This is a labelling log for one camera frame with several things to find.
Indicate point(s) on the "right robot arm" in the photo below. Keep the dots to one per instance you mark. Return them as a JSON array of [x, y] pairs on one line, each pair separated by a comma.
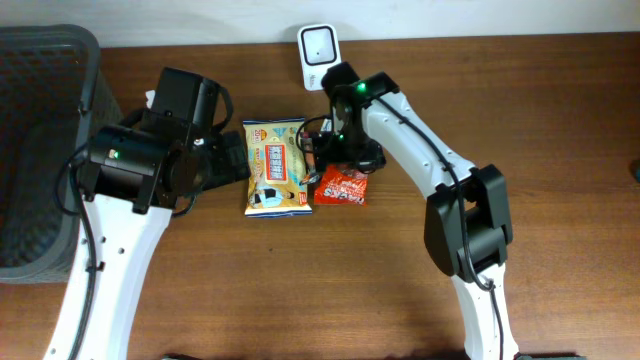
[[467, 220]]

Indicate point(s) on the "white barcode scanner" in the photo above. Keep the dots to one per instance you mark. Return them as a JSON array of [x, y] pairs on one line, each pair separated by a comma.
[[319, 50]]

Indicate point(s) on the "dark grey plastic basket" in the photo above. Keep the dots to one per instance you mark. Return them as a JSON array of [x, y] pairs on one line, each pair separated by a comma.
[[53, 98]]

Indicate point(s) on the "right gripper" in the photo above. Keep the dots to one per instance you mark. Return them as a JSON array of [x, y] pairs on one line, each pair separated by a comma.
[[329, 148]]

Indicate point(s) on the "black patterned snack packet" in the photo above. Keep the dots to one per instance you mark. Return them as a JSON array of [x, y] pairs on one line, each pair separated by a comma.
[[310, 143]]

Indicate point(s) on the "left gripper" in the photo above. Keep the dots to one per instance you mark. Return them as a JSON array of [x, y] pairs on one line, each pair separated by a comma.
[[230, 156]]

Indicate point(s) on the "red snack bag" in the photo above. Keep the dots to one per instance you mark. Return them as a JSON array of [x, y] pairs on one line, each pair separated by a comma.
[[341, 186]]

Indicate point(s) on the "blue mouthwash bottle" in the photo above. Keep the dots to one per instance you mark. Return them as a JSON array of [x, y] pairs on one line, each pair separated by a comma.
[[635, 169]]

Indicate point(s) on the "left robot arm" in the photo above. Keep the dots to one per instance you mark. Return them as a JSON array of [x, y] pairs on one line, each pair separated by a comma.
[[128, 182]]

